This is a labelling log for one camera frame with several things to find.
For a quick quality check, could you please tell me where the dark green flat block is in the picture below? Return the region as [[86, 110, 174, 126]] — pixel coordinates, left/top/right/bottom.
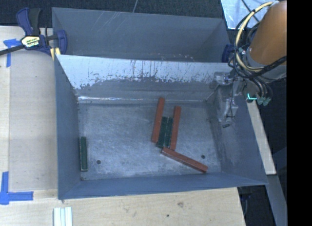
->
[[163, 116, 175, 148], [78, 136, 89, 172], [156, 116, 169, 148]]

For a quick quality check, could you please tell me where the grey metal bin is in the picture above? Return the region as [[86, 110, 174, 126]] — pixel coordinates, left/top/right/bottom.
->
[[51, 7, 269, 200]]

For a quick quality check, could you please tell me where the red-brown flat block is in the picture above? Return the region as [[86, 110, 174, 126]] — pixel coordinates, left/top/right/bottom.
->
[[169, 105, 182, 151], [160, 146, 209, 174], [150, 97, 166, 144]]

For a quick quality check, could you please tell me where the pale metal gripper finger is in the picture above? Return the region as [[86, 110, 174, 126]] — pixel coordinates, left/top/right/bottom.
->
[[211, 72, 232, 92], [221, 97, 238, 128]]

